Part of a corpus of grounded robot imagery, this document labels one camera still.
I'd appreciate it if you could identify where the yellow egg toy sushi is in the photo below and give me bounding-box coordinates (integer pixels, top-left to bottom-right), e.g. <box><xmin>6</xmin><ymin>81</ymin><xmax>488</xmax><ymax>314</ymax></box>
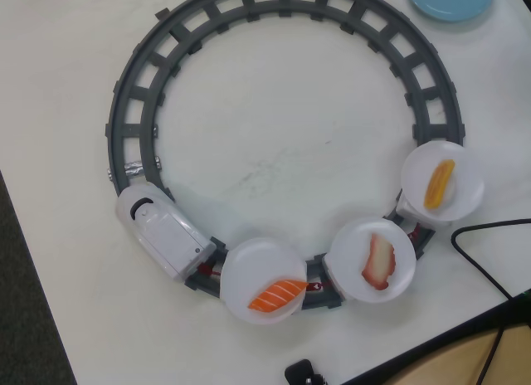
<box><xmin>422</xmin><ymin>158</ymin><xmax>457</xmax><ymax>212</ymax></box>

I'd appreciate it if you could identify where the white Shinkansen toy locomotive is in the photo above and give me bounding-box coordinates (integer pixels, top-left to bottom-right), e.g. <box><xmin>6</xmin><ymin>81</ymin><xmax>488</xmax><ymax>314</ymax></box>
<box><xmin>114</xmin><ymin>184</ymin><xmax>217</xmax><ymax>283</ymax></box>

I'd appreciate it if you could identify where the orange salmon toy sushi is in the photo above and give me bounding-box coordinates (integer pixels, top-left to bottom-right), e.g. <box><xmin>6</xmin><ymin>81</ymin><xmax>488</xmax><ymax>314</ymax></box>
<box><xmin>247</xmin><ymin>279</ymin><xmax>309</xmax><ymax>314</ymax></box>

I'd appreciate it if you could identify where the red and white octopus sushi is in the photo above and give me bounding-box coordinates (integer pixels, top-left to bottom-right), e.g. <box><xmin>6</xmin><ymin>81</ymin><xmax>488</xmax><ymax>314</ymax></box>
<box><xmin>360</xmin><ymin>233</ymin><xmax>396</xmax><ymax>293</ymax></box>

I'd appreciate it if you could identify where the blue round dish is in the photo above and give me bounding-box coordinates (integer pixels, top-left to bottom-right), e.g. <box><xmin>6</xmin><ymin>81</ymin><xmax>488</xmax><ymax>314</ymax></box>
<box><xmin>405</xmin><ymin>0</ymin><xmax>498</xmax><ymax>24</ymax></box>

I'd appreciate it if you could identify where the white round plastic plate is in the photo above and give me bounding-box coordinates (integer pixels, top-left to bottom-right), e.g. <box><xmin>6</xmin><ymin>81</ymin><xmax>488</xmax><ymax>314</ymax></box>
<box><xmin>219</xmin><ymin>237</ymin><xmax>309</xmax><ymax>326</ymax></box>
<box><xmin>401</xmin><ymin>142</ymin><xmax>485</xmax><ymax>227</ymax></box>
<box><xmin>329</xmin><ymin>218</ymin><xmax>417</xmax><ymax>305</ymax></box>

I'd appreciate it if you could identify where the grey circular toy train track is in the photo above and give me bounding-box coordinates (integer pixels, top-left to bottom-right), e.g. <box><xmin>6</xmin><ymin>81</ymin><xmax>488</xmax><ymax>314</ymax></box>
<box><xmin>103</xmin><ymin>0</ymin><xmax>468</xmax><ymax>311</ymax></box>

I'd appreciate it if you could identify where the black plastic plug block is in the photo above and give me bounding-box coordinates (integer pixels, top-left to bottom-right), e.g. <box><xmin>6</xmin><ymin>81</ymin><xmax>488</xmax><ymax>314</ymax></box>
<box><xmin>285</xmin><ymin>358</ymin><xmax>327</xmax><ymax>385</ymax></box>

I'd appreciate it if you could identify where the light wooden board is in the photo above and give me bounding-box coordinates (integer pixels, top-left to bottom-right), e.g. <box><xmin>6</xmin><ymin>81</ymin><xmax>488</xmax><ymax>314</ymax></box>
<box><xmin>387</xmin><ymin>318</ymin><xmax>531</xmax><ymax>385</ymax></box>

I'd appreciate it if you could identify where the thick black cable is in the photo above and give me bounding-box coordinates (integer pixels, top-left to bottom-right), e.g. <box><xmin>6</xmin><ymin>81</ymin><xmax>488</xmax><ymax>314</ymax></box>
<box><xmin>451</xmin><ymin>218</ymin><xmax>531</xmax><ymax>299</ymax></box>

